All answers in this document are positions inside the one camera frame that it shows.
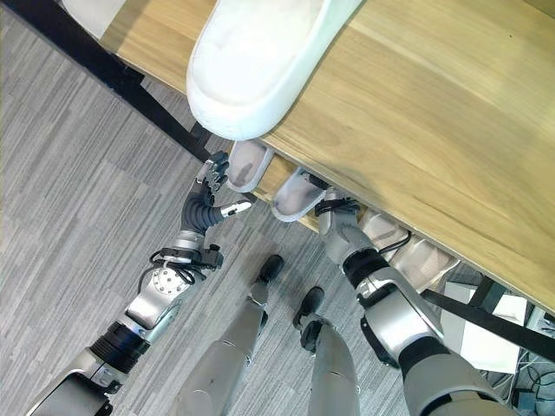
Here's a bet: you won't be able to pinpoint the white cardboard box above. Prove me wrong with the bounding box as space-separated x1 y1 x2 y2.
439 281 522 374

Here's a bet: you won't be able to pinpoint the black rack frame bar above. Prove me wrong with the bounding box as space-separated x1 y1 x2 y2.
0 0 214 164
421 276 555 361

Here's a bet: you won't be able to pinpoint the robot leg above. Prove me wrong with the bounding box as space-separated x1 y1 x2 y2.
170 276 271 416
297 315 362 416

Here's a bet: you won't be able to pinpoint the large white foam slipper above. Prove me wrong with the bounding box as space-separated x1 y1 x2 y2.
186 0 363 142

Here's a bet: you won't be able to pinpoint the robot left leg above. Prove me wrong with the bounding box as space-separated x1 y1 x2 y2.
170 276 271 416

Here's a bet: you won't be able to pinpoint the grey translucent slipper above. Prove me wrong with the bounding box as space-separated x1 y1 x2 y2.
270 168 329 224
225 140 276 194

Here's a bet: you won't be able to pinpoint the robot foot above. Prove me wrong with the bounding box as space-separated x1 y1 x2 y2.
293 286 326 329
258 254 285 283

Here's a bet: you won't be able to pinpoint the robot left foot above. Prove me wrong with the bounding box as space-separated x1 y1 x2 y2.
258 254 285 283

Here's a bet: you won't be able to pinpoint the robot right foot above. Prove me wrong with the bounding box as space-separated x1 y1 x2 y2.
293 286 326 329

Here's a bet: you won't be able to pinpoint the black floor cables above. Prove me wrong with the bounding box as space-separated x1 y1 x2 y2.
511 341 555 416

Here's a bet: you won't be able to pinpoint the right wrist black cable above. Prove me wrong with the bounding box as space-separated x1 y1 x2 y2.
375 232 412 257

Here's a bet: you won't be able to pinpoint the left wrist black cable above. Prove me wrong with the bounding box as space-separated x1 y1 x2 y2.
148 250 197 288

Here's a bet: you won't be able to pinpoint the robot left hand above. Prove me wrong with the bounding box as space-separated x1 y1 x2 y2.
181 150 253 237

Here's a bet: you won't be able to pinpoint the beige slipper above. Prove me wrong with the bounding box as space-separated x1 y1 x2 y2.
388 236 461 295
358 210 412 253

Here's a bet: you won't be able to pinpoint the small white box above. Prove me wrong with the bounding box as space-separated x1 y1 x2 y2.
493 292 537 325

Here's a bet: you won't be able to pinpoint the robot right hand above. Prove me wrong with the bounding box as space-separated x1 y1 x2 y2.
304 172 344 203

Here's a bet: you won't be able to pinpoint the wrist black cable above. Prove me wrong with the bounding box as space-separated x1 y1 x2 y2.
375 232 412 257
148 250 197 288

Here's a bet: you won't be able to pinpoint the robot right leg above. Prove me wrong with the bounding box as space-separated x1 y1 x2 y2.
297 315 362 416

